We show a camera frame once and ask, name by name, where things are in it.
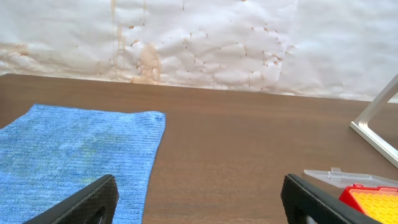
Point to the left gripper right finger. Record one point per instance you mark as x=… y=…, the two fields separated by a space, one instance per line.
x=308 y=202

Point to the blue cloth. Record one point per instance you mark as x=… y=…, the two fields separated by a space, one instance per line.
x=77 y=140

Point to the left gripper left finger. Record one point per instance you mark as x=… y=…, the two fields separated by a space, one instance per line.
x=93 y=202

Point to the red and yellow tip box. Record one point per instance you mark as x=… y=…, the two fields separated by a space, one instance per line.
x=376 y=205

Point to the white and blue stand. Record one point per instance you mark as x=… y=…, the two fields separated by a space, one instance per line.
x=379 y=147

